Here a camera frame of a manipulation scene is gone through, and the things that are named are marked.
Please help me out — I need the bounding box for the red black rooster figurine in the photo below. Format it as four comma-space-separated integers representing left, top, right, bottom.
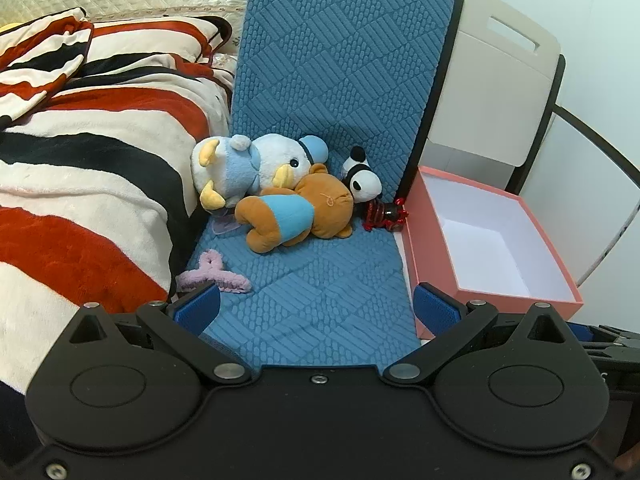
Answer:
362, 198, 408, 232

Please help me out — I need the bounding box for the black white panda plush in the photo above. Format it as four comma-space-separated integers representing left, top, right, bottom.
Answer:
341, 145, 382, 204

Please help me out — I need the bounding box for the white blue duck plush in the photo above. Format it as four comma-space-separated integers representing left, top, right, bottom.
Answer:
191, 133, 329, 211

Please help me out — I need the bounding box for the brown bear plush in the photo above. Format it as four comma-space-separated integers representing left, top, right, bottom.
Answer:
234, 164, 354, 254

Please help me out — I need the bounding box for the purple floral bow scrunchie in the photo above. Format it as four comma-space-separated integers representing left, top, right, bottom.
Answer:
210, 208, 240, 235

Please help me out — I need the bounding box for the pink cardboard box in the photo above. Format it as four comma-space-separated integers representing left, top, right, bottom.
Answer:
401, 166, 584, 320

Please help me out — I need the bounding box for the striped fleece blanket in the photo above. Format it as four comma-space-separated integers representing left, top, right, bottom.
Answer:
1, 16, 235, 392

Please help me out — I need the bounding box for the blue textured chair cushion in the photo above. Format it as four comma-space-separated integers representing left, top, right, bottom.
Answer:
198, 0, 454, 367

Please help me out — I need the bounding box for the striped pillow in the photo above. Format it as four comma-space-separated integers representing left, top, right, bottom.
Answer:
1, 8, 93, 128

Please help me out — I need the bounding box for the black curved frame tube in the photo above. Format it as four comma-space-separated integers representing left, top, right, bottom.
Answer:
552, 105, 639, 286

